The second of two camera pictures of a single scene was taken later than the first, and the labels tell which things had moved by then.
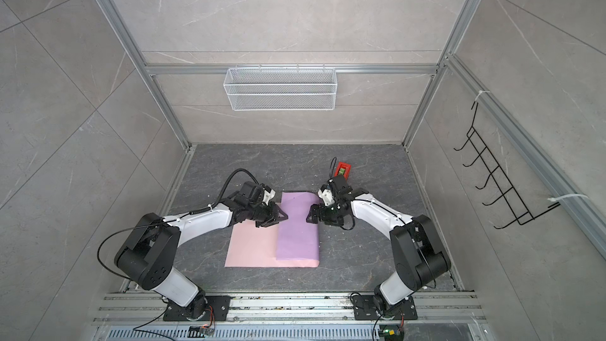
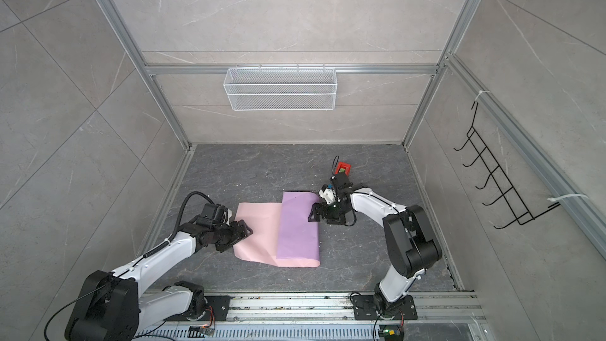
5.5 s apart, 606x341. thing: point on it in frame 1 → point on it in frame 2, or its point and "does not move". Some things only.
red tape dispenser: (342, 168) does not move
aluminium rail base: (141, 317) does not move
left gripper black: (276, 215) → (235, 226)
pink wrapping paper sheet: (292, 242) does not move
